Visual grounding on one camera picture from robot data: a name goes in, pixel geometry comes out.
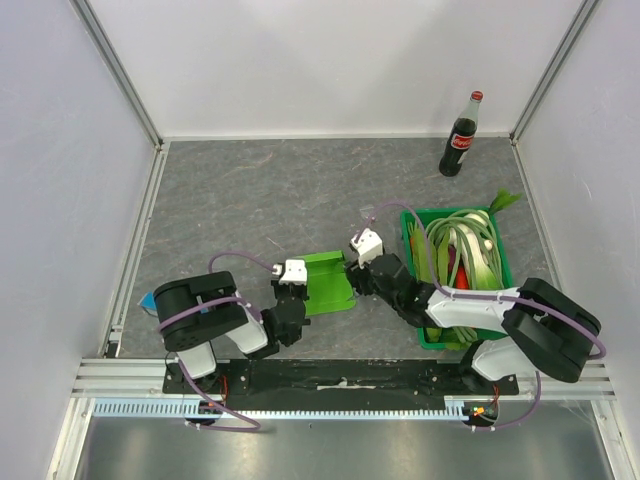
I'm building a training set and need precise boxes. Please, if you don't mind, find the green long beans bundle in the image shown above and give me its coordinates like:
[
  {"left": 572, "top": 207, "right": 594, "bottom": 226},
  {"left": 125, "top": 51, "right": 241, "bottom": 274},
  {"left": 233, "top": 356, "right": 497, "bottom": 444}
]
[{"left": 423, "top": 209, "right": 504, "bottom": 346}]

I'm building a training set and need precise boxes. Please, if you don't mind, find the blue small box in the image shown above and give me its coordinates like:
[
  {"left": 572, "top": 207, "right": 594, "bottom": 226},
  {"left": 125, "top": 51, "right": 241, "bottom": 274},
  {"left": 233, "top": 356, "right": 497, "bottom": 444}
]
[{"left": 138, "top": 292, "right": 157, "bottom": 317}]

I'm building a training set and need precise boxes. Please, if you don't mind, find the cola glass bottle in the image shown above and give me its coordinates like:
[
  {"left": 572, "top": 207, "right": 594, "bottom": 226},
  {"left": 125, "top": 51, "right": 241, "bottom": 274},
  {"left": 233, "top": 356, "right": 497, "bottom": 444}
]
[{"left": 438, "top": 90, "right": 484, "bottom": 177}]

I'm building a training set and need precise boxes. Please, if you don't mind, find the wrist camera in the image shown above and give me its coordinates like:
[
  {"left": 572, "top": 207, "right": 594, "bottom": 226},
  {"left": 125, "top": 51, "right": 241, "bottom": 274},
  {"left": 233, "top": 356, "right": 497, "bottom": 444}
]
[
  {"left": 272, "top": 258, "right": 308, "bottom": 286},
  {"left": 349, "top": 228, "right": 384, "bottom": 268}
]

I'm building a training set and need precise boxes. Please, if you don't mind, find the purple onion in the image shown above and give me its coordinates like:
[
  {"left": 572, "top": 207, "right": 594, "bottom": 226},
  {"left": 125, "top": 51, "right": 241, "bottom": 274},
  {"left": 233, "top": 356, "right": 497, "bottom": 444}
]
[{"left": 448, "top": 245, "right": 459, "bottom": 273}]

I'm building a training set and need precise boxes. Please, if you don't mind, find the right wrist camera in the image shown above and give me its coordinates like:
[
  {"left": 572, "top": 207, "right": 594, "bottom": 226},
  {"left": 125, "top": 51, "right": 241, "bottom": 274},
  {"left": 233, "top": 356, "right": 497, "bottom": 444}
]
[{"left": 349, "top": 228, "right": 384, "bottom": 268}]

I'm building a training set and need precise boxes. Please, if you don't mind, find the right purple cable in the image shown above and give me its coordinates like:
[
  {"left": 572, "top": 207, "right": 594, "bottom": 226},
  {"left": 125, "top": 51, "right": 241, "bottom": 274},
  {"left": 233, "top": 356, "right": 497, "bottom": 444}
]
[{"left": 355, "top": 201, "right": 607, "bottom": 431}]

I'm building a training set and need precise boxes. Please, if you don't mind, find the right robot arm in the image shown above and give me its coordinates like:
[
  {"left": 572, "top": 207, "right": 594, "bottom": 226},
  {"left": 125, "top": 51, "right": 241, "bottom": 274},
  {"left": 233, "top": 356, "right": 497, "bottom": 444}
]
[{"left": 345, "top": 254, "right": 604, "bottom": 394}]

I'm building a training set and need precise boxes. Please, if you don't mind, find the orange carrot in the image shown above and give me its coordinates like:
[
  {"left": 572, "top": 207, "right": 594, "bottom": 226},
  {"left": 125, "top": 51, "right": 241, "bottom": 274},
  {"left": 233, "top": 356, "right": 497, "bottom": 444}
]
[{"left": 454, "top": 266, "right": 470, "bottom": 290}]

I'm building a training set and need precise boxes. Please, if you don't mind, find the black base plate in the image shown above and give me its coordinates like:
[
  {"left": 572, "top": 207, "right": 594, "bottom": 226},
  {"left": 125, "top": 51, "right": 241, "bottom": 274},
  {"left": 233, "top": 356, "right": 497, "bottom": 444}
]
[{"left": 162, "top": 357, "right": 521, "bottom": 412}]

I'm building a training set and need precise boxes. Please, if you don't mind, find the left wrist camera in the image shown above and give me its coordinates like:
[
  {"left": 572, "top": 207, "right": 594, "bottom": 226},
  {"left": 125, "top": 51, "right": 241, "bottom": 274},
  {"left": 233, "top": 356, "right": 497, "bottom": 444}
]
[{"left": 272, "top": 258, "right": 308, "bottom": 286}]

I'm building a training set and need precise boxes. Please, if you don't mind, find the green plastic tray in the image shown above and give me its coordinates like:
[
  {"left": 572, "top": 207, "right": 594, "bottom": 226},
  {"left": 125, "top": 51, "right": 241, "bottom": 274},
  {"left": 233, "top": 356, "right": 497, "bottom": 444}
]
[{"left": 399, "top": 206, "right": 516, "bottom": 351}]

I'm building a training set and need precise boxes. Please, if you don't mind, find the green paper box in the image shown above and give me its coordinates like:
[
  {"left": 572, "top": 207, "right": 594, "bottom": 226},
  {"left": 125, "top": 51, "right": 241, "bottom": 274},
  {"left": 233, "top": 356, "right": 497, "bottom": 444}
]
[{"left": 300, "top": 250, "right": 356, "bottom": 317}]

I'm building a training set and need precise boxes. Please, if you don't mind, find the grey cable duct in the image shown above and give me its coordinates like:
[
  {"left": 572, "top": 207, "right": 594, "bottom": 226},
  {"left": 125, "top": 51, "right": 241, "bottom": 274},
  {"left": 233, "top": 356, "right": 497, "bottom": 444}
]
[{"left": 93, "top": 398, "right": 468, "bottom": 421}]

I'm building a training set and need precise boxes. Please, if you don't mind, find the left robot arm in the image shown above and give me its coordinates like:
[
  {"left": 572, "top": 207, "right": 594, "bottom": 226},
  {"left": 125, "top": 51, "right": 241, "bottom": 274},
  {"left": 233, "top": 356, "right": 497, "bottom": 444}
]
[{"left": 153, "top": 260, "right": 310, "bottom": 393}]

